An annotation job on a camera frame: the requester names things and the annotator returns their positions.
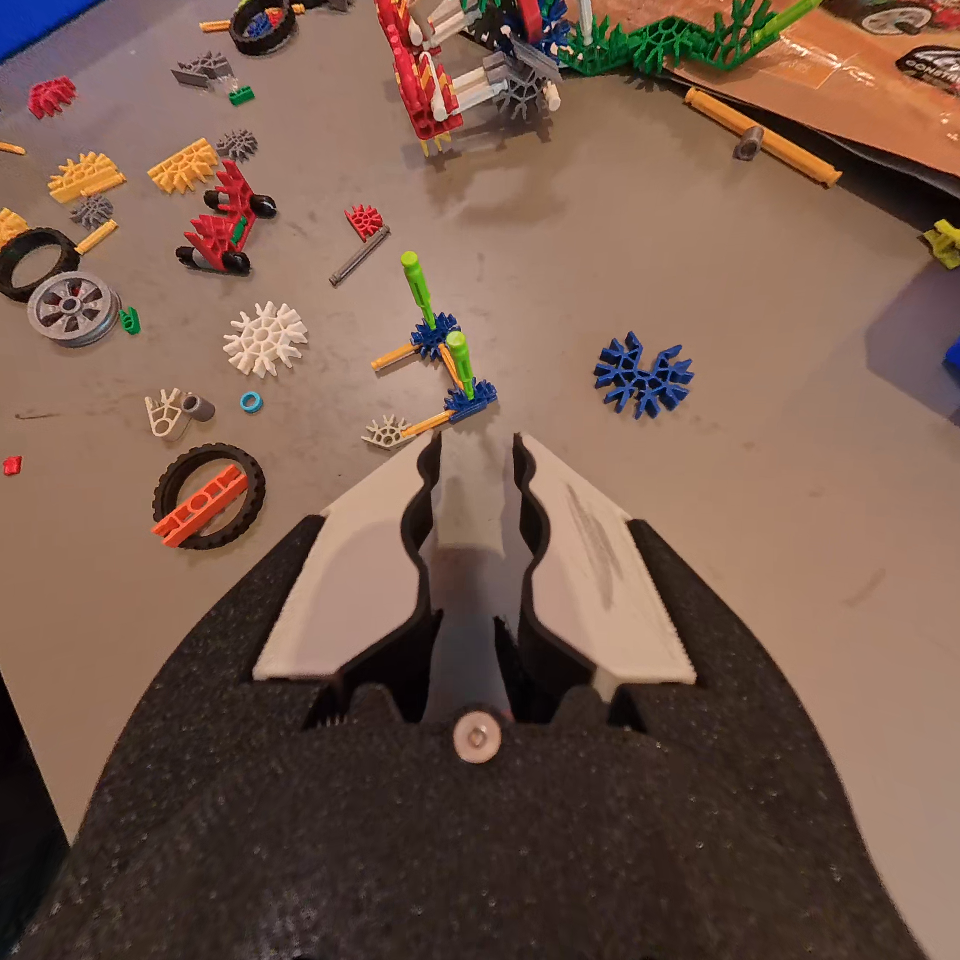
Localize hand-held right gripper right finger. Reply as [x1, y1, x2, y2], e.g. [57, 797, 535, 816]
[512, 432, 699, 687]

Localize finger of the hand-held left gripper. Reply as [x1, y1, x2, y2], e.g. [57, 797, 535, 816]
[420, 433, 547, 712]

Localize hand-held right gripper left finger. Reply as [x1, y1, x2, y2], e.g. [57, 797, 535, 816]
[252, 432, 445, 685]

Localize blue green orange rod assembly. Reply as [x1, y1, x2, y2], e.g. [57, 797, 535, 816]
[369, 249, 500, 440]

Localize small white connector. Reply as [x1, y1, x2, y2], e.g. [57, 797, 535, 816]
[360, 414, 414, 451]

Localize blue tagged storage bin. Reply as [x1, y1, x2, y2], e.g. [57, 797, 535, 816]
[0, 0, 102, 63]

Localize black rubber tyre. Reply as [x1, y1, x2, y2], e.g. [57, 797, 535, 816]
[152, 442, 267, 552]
[0, 227, 82, 305]
[228, 0, 294, 57]

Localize orange ladder connector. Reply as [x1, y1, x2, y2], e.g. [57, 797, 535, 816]
[150, 463, 251, 549]

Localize large blue double connector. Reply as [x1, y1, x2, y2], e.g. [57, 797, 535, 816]
[592, 330, 696, 421]

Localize white fan-shaped connector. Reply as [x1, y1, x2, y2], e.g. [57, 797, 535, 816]
[144, 387, 192, 441]

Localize white snowflake connector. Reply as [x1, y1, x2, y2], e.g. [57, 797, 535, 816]
[222, 301, 310, 380]

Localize dark grey rod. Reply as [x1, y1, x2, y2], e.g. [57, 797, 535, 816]
[328, 225, 393, 288]

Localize silver wheel hub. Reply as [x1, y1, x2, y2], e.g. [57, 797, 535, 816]
[27, 270, 123, 348]

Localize red connector assembly black caps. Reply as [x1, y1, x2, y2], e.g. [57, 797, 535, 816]
[174, 159, 279, 277]

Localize red green white toy model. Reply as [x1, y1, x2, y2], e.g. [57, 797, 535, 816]
[372, 0, 822, 160]

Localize person's dark clothing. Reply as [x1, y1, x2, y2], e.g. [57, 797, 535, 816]
[0, 671, 72, 960]

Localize long yellow rod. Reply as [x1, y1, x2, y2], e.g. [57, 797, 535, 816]
[684, 86, 843, 189]

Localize yellow-green clip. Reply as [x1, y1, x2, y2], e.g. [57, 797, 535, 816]
[921, 217, 960, 271]

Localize grey connector with clear piece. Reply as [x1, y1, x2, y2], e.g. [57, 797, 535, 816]
[170, 51, 235, 95]

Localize toy packaging bag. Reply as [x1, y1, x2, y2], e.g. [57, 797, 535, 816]
[660, 0, 960, 204]

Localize red fan connector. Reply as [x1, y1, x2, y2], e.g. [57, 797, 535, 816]
[27, 76, 78, 121]

